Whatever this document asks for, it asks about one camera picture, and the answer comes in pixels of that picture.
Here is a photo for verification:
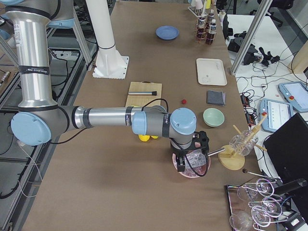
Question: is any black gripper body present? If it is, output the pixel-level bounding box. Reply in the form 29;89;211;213
170;131;209;159

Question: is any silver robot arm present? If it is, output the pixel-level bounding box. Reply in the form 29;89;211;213
3;0;209;172

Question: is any blue plate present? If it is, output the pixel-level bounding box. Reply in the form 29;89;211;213
155;26;179;40

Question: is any pink bowl with ice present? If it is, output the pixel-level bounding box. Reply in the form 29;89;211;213
179;149;211;178

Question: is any mint green bowl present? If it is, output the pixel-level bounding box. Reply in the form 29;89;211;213
203;108;225;128

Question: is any wooden cup tree stand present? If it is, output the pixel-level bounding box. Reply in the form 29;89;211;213
218;115;267;170

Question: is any clear glass mug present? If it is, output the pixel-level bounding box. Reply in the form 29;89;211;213
229;130;258;156

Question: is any grey folded cloth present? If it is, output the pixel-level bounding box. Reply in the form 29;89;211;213
206;90;226;106

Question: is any cream rectangular tray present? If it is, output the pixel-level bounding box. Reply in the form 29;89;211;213
196;58;227;86

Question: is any wooden cutting board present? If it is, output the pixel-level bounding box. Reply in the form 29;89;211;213
125;82;162;107

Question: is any wine glass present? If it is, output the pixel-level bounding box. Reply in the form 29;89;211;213
229;210;253;231
248;197;282;228
237;178;274;202

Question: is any blue teach pendant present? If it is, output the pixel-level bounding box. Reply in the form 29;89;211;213
278;81;308;113
259;98;294;132

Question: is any black laptop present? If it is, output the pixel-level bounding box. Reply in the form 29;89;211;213
264;113;308;182

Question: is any dark drink bottle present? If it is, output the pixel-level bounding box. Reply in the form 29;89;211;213
206;19;217;45
207;9;214;24
196;17;206;42

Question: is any steel scoop handle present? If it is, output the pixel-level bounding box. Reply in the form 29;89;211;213
208;148;225;156

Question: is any copper wire bottle rack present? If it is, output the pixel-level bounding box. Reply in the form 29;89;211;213
195;14;217;44

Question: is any white pedestal column base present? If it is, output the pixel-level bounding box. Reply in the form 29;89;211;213
86;0;129;79

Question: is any aluminium frame post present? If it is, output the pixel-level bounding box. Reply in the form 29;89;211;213
230;0;272;76

